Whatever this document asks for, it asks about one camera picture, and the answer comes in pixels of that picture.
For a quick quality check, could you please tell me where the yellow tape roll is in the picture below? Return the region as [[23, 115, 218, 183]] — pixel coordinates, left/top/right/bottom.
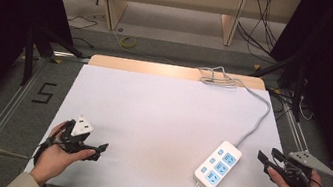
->
[[118, 34, 138, 50]]

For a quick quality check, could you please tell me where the pale floor cable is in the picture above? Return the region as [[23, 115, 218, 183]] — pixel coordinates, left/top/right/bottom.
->
[[108, 28, 182, 67]]

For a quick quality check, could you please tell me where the thin black floor cable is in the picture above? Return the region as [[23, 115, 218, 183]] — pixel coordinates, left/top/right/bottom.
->
[[62, 6, 107, 51]]

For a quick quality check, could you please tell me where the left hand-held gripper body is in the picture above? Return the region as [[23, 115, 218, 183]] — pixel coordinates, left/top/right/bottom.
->
[[49, 110, 99, 158]]

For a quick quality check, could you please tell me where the white power strip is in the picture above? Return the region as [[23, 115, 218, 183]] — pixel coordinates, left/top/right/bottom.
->
[[191, 136, 244, 187]]

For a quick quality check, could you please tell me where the bundle of black floor cables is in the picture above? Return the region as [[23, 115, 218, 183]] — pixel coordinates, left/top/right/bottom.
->
[[231, 0, 289, 65]]

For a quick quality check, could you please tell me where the white table mat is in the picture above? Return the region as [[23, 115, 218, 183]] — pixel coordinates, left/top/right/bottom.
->
[[22, 55, 312, 187]]

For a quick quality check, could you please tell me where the grey power strip cable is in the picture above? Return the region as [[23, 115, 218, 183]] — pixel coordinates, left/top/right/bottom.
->
[[187, 62, 277, 152]]

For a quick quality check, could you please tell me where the black metal stand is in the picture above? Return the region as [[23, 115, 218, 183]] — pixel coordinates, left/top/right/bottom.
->
[[17, 24, 88, 96], [244, 46, 314, 123]]

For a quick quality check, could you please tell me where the person's left hand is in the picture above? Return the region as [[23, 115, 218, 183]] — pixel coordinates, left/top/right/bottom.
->
[[28, 116, 102, 187]]

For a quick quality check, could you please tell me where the light wooden desk frame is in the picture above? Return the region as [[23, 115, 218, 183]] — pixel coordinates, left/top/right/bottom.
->
[[44, 0, 303, 61]]

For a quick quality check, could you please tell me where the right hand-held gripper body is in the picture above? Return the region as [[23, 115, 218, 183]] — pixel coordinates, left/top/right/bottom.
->
[[273, 145, 333, 187]]

